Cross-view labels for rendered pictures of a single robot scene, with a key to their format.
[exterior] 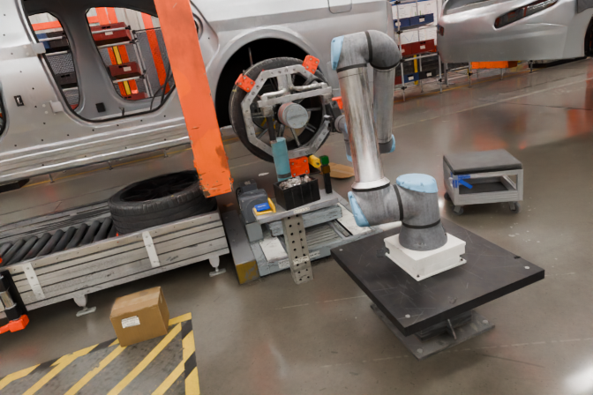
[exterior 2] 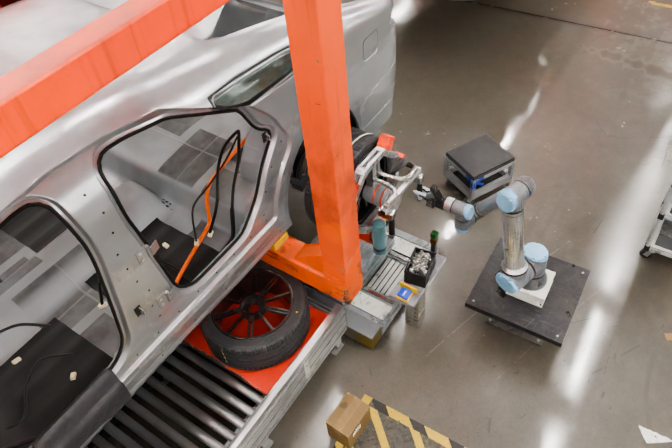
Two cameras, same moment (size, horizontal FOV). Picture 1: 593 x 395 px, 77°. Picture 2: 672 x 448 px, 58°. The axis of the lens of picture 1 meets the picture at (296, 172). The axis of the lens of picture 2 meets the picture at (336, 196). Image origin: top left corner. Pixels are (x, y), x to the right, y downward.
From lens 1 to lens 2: 2.92 m
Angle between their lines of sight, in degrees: 42
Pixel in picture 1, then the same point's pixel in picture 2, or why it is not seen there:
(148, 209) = (289, 336)
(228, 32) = (297, 127)
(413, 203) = (540, 268)
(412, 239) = (534, 285)
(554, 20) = not seen: outside the picture
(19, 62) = (135, 272)
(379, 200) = (526, 276)
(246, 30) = not seen: hidden behind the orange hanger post
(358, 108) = (520, 232)
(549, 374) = (596, 321)
